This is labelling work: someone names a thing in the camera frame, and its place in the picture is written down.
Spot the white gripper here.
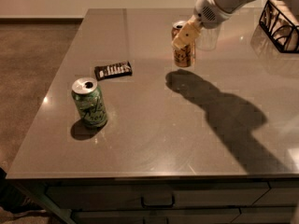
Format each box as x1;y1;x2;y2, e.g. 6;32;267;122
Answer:
172;0;231;50

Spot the orange soda can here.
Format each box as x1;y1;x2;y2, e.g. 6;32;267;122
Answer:
171;21;195;67

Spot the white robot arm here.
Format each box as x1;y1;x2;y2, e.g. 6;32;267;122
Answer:
172;0;299;49

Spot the green soda can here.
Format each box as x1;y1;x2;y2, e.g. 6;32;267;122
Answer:
71;77;107;128

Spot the black snack bar wrapper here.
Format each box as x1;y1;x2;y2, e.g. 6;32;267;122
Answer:
94;62;133;81

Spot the grey right drawer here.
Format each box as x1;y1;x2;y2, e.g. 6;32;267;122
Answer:
254;181;299;206

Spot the grey lower drawer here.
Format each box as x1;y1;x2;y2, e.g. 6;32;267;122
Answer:
72;209;240;224

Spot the black wire napkin basket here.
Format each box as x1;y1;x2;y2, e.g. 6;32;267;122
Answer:
259;0;299;53

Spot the grey drawer with handle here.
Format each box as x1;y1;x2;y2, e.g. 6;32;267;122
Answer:
47;182;269;211

